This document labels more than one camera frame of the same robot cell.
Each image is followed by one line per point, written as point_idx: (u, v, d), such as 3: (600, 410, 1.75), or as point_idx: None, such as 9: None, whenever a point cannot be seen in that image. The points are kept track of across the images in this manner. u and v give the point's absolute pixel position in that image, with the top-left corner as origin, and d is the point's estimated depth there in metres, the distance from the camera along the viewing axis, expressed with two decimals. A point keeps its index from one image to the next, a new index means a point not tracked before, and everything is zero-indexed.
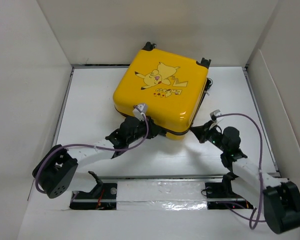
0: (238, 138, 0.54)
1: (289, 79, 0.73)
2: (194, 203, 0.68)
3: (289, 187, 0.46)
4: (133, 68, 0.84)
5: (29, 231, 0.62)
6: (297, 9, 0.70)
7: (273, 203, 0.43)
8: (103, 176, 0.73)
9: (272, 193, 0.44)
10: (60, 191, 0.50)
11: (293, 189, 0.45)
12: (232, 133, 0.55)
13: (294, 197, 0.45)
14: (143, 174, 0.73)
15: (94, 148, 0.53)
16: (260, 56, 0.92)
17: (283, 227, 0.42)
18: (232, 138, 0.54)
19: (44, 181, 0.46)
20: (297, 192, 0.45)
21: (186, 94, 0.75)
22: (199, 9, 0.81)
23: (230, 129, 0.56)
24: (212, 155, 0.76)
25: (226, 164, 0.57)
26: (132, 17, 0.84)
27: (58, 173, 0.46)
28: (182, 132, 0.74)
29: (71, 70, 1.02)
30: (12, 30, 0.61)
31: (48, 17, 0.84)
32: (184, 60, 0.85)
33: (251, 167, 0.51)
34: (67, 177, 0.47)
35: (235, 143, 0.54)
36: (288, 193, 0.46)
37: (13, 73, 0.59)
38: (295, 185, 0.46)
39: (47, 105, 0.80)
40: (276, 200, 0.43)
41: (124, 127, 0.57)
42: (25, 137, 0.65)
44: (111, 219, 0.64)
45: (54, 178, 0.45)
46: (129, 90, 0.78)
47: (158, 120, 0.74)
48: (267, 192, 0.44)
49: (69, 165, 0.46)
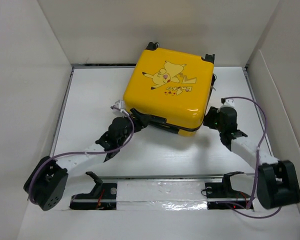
0: (234, 114, 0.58)
1: (289, 80, 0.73)
2: (194, 203, 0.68)
3: (286, 164, 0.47)
4: (140, 68, 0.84)
5: (28, 232, 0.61)
6: (297, 9, 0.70)
7: (267, 179, 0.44)
8: (103, 176, 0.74)
9: (268, 169, 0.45)
10: (54, 203, 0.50)
11: (290, 168, 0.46)
12: (229, 110, 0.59)
13: (290, 175, 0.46)
14: (143, 175, 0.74)
15: (85, 154, 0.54)
16: (261, 56, 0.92)
17: (275, 203, 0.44)
18: (228, 113, 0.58)
19: (36, 194, 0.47)
20: (293, 170, 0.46)
21: (197, 91, 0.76)
22: (200, 9, 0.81)
23: (228, 107, 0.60)
24: (217, 156, 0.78)
25: (226, 142, 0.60)
26: (133, 16, 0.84)
27: (49, 185, 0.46)
28: (193, 128, 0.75)
29: (71, 70, 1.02)
30: (12, 29, 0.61)
31: (48, 17, 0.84)
32: (189, 57, 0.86)
33: (250, 145, 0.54)
34: (59, 188, 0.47)
35: (231, 118, 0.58)
36: (284, 170, 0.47)
37: (12, 72, 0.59)
38: (291, 163, 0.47)
39: (47, 104, 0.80)
40: (271, 175, 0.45)
41: (112, 129, 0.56)
42: (25, 137, 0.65)
44: (111, 218, 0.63)
45: (45, 191, 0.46)
46: (139, 91, 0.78)
47: (173, 119, 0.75)
48: (262, 168, 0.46)
49: (57, 175, 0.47)
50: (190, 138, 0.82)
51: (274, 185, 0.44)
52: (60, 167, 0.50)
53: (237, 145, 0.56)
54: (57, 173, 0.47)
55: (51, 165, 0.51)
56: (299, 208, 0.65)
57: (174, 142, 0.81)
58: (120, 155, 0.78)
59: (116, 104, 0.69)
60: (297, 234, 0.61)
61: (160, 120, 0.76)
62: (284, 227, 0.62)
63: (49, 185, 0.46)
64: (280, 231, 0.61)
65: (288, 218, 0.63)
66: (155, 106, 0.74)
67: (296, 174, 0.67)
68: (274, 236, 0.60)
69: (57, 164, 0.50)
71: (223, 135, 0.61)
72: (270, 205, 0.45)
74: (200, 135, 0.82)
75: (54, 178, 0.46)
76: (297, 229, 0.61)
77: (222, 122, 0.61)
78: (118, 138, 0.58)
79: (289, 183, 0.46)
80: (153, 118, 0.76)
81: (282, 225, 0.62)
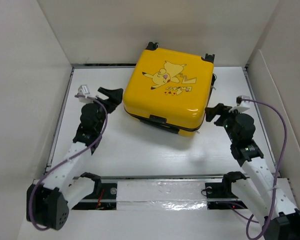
0: (253, 127, 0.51)
1: (289, 79, 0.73)
2: (194, 203, 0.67)
3: None
4: (140, 68, 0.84)
5: (29, 232, 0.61)
6: (297, 9, 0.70)
7: (279, 233, 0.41)
8: (103, 176, 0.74)
9: (285, 225, 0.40)
10: (65, 217, 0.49)
11: None
12: (247, 124, 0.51)
13: None
14: (144, 174, 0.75)
15: (69, 161, 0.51)
16: (261, 56, 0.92)
17: None
18: (246, 126, 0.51)
19: (42, 220, 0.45)
20: None
21: (197, 91, 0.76)
22: (200, 9, 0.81)
23: (246, 118, 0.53)
24: (216, 156, 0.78)
25: (237, 156, 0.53)
26: (133, 16, 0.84)
27: (49, 210, 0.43)
28: (192, 128, 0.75)
29: (71, 69, 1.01)
30: (12, 29, 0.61)
31: (48, 17, 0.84)
32: (189, 57, 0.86)
33: (264, 174, 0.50)
34: (61, 207, 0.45)
35: (249, 132, 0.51)
36: (298, 220, 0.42)
37: (13, 72, 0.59)
38: None
39: (47, 104, 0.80)
40: (286, 230, 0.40)
41: (84, 119, 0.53)
42: (25, 136, 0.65)
44: (111, 218, 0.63)
45: (49, 215, 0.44)
46: (138, 90, 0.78)
47: (172, 120, 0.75)
48: (278, 222, 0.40)
49: (51, 200, 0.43)
50: (191, 138, 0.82)
51: (284, 236, 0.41)
52: (51, 189, 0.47)
53: (252, 172, 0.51)
54: (50, 197, 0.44)
55: (41, 189, 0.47)
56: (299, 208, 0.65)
57: (174, 142, 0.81)
58: (121, 155, 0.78)
59: (81, 93, 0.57)
60: None
61: (159, 120, 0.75)
62: None
63: (49, 210, 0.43)
64: None
65: None
66: (156, 106, 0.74)
67: (297, 174, 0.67)
68: None
69: (47, 187, 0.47)
71: (235, 148, 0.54)
72: None
74: (199, 135, 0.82)
75: (49, 203, 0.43)
76: None
77: (236, 134, 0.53)
78: (95, 125, 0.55)
79: None
80: (152, 118, 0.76)
81: None
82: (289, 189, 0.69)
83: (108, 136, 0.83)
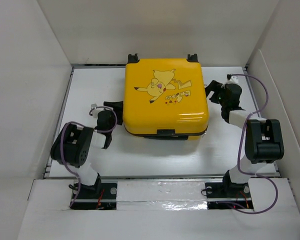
0: (238, 92, 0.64)
1: (289, 79, 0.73)
2: (194, 203, 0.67)
3: (272, 121, 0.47)
4: (130, 83, 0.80)
5: (29, 232, 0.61)
6: (298, 9, 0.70)
7: (252, 131, 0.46)
8: (104, 176, 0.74)
9: (256, 123, 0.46)
10: (82, 161, 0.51)
11: (276, 125, 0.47)
12: (234, 88, 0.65)
13: (275, 131, 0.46)
14: (144, 175, 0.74)
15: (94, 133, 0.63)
16: (261, 56, 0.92)
17: (258, 154, 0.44)
18: (233, 90, 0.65)
19: (68, 150, 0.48)
20: (279, 126, 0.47)
21: (197, 93, 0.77)
22: (200, 9, 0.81)
23: (234, 85, 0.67)
24: (216, 156, 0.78)
25: (225, 116, 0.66)
26: (133, 17, 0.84)
27: (81, 138, 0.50)
28: (201, 132, 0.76)
29: (71, 70, 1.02)
30: (12, 30, 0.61)
31: (48, 17, 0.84)
32: (176, 61, 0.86)
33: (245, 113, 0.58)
34: (87, 142, 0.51)
35: (236, 95, 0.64)
36: (270, 128, 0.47)
37: (13, 73, 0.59)
38: (277, 120, 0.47)
39: (47, 105, 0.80)
40: (257, 128, 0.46)
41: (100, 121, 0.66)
42: (25, 137, 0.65)
44: (111, 218, 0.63)
45: (78, 143, 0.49)
46: (137, 107, 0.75)
47: (180, 129, 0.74)
48: (248, 122, 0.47)
49: (86, 130, 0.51)
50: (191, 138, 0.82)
51: (257, 137, 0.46)
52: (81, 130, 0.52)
53: (234, 114, 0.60)
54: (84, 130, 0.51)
55: (72, 132, 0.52)
56: (299, 208, 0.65)
57: (174, 141, 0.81)
58: (121, 155, 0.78)
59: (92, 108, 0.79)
60: (297, 234, 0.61)
61: (168, 133, 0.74)
62: (284, 227, 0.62)
63: (81, 138, 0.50)
64: (280, 231, 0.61)
65: (288, 217, 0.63)
66: (161, 120, 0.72)
67: (296, 174, 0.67)
68: (274, 235, 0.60)
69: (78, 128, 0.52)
71: (224, 110, 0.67)
72: (253, 156, 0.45)
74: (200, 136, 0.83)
75: (84, 133, 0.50)
76: (297, 229, 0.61)
77: (226, 98, 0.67)
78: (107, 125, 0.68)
79: (273, 137, 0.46)
80: (160, 132, 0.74)
81: (282, 225, 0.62)
82: (289, 189, 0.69)
83: None
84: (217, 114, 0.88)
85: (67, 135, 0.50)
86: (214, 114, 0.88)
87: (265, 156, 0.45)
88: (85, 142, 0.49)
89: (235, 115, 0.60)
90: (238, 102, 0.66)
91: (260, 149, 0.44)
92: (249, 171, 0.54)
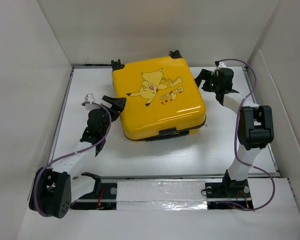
0: (231, 73, 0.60)
1: (289, 78, 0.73)
2: (194, 203, 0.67)
3: (264, 108, 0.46)
4: (122, 91, 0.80)
5: (29, 232, 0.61)
6: (298, 8, 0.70)
7: (245, 117, 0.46)
8: (104, 176, 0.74)
9: (248, 109, 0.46)
10: (67, 208, 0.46)
11: (268, 111, 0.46)
12: (226, 69, 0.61)
13: (267, 117, 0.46)
14: (144, 175, 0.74)
15: (76, 154, 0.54)
16: (260, 56, 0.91)
17: (249, 139, 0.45)
18: (225, 72, 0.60)
19: (45, 207, 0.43)
20: (271, 112, 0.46)
21: (189, 88, 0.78)
22: (199, 9, 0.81)
23: (226, 67, 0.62)
24: (215, 156, 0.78)
25: (219, 98, 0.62)
26: (132, 17, 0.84)
27: (55, 193, 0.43)
28: (200, 124, 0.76)
29: (71, 70, 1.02)
30: (12, 30, 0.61)
31: (48, 17, 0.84)
32: (162, 61, 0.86)
33: (239, 97, 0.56)
34: (66, 192, 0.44)
35: (228, 76, 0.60)
36: (262, 114, 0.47)
37: (13, 73, 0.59)
38: (269, 107, 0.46)
39: (47, 105, 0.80)
40: (249, 114, 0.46)
41: (91, 123, 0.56)
42: (25, 137, 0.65)
44: (111, 218, 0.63)
45: (54, 199, 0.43)
46: (134, 113, 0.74)
47: (179, 126, 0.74)
48: (242, 108, 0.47)
49: (60, 180, 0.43)
50: (191, 137, 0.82)
51: (250, 124, 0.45)
52: (57, 174, 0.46)
53: (228, 98, 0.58)
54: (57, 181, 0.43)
55: (49, 176, 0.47)
56: (299, 208, 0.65)
57: (174, 141, 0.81)
58: (121, 155, 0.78)
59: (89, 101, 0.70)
60: (297, 234, 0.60)
61: (170, 132, 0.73)
62: (284, 227, 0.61)
63: (55, 192, 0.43)
64: (280, 231, 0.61)
65: (288, 217, 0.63)
66: (160, 120, 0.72)
67: (296, 174, 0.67)
68: (274, 236, 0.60)
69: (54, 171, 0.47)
71: (218, 93, 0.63)
72: (245, 141, 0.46)
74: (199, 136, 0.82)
75: (57, 185, 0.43)
76: (297, 229, 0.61)
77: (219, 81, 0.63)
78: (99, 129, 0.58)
79: (265, 123, 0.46)
80: (162, 133, 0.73)
81: (282, 225, 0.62)
82: (289, 189, 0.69)
83: (108, 137, 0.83)
84: (216, 114, 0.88)
85: (41, 190, 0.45)
86: (214, 114, 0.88)
87: (256, 141, 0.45)
88: (60, 199, 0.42)
89: (229, 99, 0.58)
90: (231, 84, 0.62)
91: (251, 134, 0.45)
92: (246, 161, 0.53)
